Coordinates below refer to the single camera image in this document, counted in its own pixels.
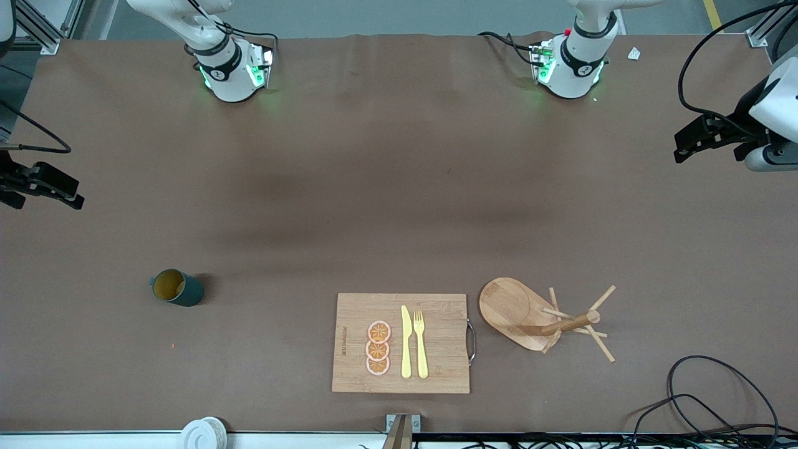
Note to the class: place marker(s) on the white paper scrap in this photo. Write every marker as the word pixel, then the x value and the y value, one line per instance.
pixel 634 53

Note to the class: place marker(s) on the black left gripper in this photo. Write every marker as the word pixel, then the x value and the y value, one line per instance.
pixel 734 125

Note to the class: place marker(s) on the aluminium frame profile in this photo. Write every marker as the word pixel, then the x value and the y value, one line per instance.
pixel 43 34
pixel 762 31

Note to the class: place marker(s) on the orange slice toy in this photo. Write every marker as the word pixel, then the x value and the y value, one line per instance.
pixel 379 332
pixel 378 366
pixel 377 351

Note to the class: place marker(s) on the bamboo cutting board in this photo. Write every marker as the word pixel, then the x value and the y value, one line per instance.
pixel 442 349

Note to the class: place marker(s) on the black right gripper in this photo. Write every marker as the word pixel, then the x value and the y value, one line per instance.
pixel 7 176

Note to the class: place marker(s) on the yellow plastic knife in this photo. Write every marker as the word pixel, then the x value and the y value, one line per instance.
pixel 406 349

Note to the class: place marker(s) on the white tape roll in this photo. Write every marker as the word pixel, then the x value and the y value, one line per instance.
pixel 202 433

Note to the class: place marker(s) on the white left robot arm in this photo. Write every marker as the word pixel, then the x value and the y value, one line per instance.
pixel 576 68

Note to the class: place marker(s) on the metal table bracket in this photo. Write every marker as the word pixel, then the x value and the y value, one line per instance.
pixel 402 430

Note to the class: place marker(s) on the brown table cover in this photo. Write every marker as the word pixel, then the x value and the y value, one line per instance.
pixel 124 374

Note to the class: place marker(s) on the yellow plastic fork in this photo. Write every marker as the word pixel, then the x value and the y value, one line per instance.
pixel 422 355

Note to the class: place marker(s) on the wooden mug rack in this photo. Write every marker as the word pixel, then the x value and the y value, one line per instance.
pixel 508 308

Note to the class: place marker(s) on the dark teal cup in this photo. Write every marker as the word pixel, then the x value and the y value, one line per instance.
pixel 192 290

